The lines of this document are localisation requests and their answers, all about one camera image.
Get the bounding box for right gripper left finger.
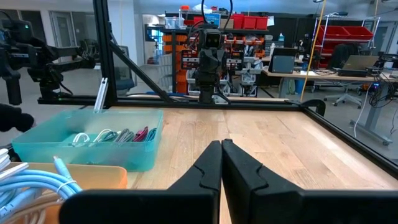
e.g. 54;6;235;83
167;139;223;192

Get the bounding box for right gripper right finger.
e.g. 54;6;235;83
221;138;304;224

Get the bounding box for grey braided cable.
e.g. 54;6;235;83
114;128;135;143

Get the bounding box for teal braided cable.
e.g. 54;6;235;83
102;130;121;143
145;127;158;142

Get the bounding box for beige cable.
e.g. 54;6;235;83
0;194;65;224

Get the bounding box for orange translucent plastic bin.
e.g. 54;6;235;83
0;161;128;224

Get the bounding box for green translucent plastic bin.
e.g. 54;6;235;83
11;108;165;172

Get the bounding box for grey blue equipment case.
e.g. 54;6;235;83
267;47;299;75

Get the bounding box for silver aluminium bar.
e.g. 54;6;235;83
93;77;109;111

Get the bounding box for parts shelf with bins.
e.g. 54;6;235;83
142;5;272;98

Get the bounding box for wooden table grey legs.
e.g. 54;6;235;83
262;67;398;146

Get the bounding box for black office chair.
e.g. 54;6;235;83
323;43;363;110

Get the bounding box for grey laptop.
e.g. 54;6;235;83
337;55;381;78

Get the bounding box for white rack red bins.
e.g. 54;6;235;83
312;14;382;70

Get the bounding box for black rounded object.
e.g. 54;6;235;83
0;103;35;133

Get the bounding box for small thin white cable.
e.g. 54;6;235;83
71;128;113;147

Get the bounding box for white hanging table cable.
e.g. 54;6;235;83
353;83;373;139

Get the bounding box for yellow hanging cord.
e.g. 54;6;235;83
298;0;327;103

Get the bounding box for light blue coiled cable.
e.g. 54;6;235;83
0;156;83;200
0;189;41;220

